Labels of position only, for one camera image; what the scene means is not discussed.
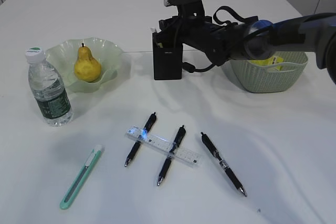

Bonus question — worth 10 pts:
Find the yellow utility knife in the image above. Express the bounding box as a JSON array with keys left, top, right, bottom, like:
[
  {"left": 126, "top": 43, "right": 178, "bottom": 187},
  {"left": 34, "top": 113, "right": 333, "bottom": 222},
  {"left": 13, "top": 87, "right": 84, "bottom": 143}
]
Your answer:
[{"left": 150, "top": 27, "right": 163, "bottom": 48}]

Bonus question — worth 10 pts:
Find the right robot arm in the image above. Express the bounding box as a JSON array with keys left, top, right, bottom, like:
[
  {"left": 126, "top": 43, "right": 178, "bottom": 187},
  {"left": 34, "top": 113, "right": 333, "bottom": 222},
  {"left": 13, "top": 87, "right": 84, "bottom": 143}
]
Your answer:
[{"left": 152, "top": 13, "right": 335, "bottom": 80}]

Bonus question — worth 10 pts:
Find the black pen left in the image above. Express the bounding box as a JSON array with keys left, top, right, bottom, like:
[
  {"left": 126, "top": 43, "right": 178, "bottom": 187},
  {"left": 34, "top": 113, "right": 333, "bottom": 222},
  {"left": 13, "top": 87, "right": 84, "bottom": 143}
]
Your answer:
[{"left": 124, "top": 112, "right": 159, "bottom": 167}]

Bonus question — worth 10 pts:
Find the green utility knife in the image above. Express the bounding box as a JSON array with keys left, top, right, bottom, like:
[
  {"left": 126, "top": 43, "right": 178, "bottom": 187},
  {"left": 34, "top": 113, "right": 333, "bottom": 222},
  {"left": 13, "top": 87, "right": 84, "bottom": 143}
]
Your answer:
[{"left": 59, "top": 144, "right": 104, "bottom": 210}]

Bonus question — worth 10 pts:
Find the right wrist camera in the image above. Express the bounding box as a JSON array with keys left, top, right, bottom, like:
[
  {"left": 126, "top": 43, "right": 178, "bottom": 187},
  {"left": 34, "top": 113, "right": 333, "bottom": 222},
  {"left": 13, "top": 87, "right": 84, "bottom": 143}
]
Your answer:
[{"left": 163, "top": 0, "right": 205, "bottom": 18}]

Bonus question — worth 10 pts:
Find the black pen right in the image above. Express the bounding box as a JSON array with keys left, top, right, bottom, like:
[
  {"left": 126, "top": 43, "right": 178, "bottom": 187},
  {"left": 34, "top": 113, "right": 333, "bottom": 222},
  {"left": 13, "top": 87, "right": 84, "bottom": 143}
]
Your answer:
[{"left": 201, "top": 132, "right": 247, "bottom": 197}]

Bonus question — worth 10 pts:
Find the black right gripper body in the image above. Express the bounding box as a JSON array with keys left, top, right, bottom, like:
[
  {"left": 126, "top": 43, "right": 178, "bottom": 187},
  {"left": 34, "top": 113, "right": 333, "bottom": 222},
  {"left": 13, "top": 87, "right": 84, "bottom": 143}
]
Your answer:
[{"left": 159, "top": 16, "right": 236, "bottom": 66}]

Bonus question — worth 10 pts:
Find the green woven plastic basket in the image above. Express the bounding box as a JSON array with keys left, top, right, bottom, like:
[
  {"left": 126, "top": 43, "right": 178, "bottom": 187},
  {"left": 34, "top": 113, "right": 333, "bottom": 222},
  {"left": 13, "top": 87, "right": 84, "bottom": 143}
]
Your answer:
[{"left": 221, "top": 51, "right": 308, "bottom": 93}]

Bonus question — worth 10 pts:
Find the black square pen holder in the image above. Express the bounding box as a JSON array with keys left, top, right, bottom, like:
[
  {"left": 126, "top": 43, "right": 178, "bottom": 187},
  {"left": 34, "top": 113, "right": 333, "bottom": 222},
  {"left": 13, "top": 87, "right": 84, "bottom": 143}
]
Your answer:
[{"left": 152, "top": 41, "right": 183, "bottom": 80}]

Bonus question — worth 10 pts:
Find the black pen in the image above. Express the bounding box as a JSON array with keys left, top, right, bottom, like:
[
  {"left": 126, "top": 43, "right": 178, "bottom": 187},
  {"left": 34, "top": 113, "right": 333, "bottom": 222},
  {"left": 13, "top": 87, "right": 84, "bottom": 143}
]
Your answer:
[
  {"left": 124, "top": 112, "right": 159, "bottom": 167},
  {"left": 157, "top": 125, "right": 186, "bottom": 186},
  {"left": 201, "top": 132, "right": 247, "bottom": 197}
]

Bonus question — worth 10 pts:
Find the pale green wavy glass plate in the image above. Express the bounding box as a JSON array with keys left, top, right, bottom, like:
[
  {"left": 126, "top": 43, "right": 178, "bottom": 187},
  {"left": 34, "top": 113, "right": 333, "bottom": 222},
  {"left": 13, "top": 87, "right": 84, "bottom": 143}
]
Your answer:
[{"left": 45, "top": 37, "right": 123, "bottom": 93}]

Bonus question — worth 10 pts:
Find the transparent plastic ruler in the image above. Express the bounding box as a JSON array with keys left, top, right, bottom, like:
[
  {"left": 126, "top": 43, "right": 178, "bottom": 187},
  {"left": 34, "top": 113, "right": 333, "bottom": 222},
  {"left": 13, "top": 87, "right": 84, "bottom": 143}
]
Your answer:
[{"left": 125, "top": 126, "right": 203, "bottom": 166}]

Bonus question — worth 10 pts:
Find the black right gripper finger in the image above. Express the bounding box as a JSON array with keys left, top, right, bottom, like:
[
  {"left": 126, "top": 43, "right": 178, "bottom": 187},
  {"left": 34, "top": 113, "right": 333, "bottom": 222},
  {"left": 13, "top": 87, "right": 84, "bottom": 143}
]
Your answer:
[{"left": 156, "top": 28, "right": 175, "bottom": 48}]

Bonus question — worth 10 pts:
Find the yellow pear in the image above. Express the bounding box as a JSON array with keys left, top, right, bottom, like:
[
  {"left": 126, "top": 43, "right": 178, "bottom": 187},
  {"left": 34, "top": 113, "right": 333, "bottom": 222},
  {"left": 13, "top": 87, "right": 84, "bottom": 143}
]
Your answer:
[{"left": 73, "top": 42, "right": 101, "bottom": 82}]

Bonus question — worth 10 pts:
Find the black pen middle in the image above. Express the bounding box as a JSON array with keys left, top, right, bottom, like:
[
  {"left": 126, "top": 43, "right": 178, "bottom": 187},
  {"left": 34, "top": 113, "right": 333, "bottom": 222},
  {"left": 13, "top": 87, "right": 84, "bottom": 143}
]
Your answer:
[{"left": 157, "top": 125, "right": 186, "bottom": 186}]

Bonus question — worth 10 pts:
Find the yellow white waste paper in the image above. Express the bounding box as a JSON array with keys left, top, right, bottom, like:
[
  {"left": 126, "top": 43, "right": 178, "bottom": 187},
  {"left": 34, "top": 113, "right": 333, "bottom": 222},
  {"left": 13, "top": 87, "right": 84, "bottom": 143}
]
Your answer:
[{"left": 249, "top": 56, "right": 284, "bottom": 71}]

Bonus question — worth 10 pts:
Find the clear plastic water bottle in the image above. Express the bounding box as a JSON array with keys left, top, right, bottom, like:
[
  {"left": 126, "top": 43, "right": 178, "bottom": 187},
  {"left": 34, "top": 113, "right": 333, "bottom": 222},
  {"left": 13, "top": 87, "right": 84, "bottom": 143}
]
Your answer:
[{"left": 25, "top": 47, "right": 73, "bottom": 127}]

